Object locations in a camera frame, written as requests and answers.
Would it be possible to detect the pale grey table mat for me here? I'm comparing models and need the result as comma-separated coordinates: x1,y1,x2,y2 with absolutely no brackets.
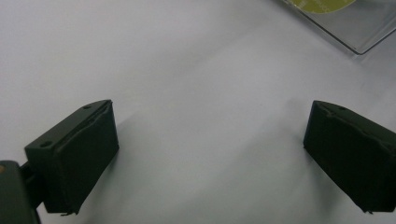
0,0,396,224

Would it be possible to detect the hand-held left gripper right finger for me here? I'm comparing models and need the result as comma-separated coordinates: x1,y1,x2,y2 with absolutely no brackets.
303,100,396,215

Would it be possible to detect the pile of green lime slices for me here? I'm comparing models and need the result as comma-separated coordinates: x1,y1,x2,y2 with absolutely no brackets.
287,0,358,15

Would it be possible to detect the clear plastic box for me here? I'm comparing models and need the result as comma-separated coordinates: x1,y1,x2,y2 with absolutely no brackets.
279,0,396,56

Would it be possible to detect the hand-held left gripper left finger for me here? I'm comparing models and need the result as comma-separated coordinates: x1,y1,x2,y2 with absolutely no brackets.
23,99,120,217

